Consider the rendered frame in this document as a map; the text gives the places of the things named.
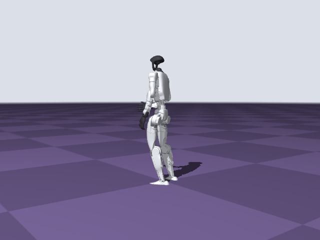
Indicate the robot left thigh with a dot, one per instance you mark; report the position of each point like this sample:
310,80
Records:
152,131

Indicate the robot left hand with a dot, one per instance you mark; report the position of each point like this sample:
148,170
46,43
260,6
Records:
142,120

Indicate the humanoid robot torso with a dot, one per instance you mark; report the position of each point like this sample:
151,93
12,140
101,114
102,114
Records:
162,95

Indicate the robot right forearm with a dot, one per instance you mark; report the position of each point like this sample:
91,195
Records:
154,105

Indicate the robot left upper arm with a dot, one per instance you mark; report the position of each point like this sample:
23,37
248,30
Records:
153,76

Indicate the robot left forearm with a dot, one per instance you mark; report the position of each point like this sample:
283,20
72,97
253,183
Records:
148,104

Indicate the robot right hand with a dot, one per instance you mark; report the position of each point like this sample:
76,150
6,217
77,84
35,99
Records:
141,107

